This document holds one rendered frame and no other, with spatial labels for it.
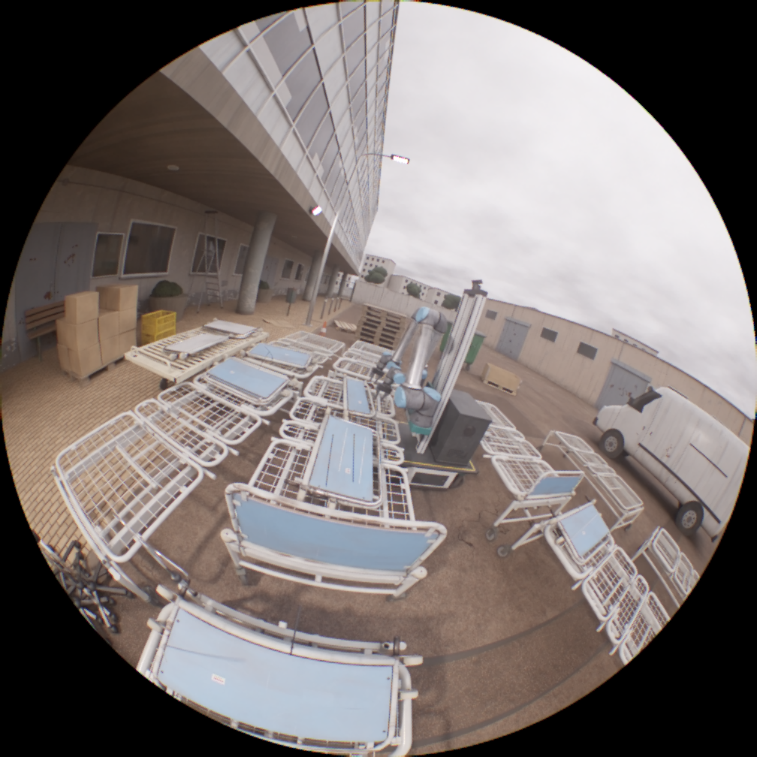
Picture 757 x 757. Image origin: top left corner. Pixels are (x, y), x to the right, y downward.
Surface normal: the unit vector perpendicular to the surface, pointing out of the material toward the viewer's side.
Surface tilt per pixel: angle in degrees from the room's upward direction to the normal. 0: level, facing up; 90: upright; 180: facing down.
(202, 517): 0
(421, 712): 0
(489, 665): 0
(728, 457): 86
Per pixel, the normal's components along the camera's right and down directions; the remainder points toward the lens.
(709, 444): -0.94, -0.23
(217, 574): 0.28, -0.90
